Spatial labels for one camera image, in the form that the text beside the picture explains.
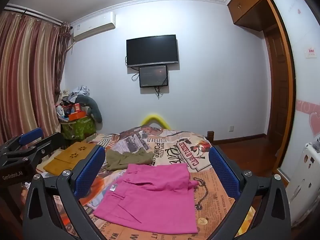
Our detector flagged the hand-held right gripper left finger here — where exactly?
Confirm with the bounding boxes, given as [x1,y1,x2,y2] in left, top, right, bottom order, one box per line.
[22,144,107,240]

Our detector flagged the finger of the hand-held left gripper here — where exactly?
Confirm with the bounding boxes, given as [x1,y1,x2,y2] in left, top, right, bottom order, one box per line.
[0,127,43,153]
[6,132,66,167]

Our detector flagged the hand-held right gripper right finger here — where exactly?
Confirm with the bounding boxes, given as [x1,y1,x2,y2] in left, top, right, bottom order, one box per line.
[209,145,293,240]

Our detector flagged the pink pants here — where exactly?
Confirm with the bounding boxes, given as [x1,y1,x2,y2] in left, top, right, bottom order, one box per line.
[93,163,199,234]

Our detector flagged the olive green pants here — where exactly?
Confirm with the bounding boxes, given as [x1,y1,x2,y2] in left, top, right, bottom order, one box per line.
[104,147,154,172]

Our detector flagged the yellow wooden lap board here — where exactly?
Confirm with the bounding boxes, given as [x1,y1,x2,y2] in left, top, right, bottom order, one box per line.
[43,142,97,177]

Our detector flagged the green storage box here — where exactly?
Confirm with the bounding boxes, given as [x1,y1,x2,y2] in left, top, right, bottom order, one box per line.
[60,116,97,140]

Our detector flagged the printed blanket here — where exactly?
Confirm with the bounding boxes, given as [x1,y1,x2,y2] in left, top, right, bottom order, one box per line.
[24,126,256,240]

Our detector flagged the orange box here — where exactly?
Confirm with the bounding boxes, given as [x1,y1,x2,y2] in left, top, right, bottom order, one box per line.
[67,111,87,122]

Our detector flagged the grey pillow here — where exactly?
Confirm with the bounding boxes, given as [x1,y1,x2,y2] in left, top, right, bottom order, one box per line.
[75,95,103,123]

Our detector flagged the pile of clothes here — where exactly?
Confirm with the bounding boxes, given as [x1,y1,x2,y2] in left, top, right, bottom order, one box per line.
[60,85,90,104]

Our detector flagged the striped red curtain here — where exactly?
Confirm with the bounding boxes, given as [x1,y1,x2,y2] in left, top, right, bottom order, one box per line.
[0,10,72,146]

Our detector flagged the white fridge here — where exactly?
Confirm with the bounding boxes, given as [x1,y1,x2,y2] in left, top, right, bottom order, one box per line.
[285,142,320,227]

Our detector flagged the yellow curved object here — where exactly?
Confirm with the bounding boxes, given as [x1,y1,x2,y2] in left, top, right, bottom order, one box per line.
[141,114,172,130]

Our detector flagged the brown wooden door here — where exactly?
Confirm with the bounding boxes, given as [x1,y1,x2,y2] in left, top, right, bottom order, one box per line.
[262,0,297,180]

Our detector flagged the white air conditioner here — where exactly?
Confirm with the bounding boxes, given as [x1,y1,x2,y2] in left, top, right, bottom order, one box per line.
[70,12,117,43]

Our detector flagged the wooden overhead cabinet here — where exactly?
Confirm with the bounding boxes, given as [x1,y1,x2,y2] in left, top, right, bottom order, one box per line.
[227,0,290,32]

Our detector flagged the small black wall monitor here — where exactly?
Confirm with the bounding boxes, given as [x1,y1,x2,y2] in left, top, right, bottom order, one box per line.
[139,65,168,88]

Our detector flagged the white curtain rail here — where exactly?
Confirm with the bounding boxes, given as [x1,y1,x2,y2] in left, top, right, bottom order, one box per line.
[5,4,63,27]

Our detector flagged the black wall television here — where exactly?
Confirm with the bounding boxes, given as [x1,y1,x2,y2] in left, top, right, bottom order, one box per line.
[126,34,179,68]

